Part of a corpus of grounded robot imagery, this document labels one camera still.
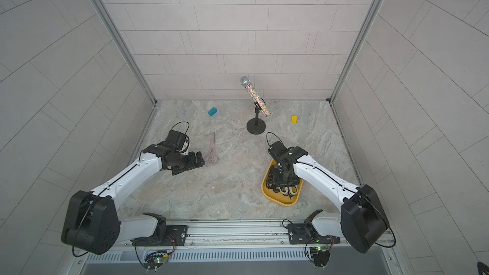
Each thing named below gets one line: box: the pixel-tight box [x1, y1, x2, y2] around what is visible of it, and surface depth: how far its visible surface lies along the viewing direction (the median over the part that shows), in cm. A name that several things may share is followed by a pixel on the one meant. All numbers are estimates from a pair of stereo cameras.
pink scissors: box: [204, 131, 219, 167], surface depth 95 cm
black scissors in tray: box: [266, 178, 298, 200], surface depth 80 cm
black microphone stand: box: [246, 101, 267, 135], surface depth 107 cm
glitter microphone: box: [240, 75, 271, 118], surface depth 90 cm
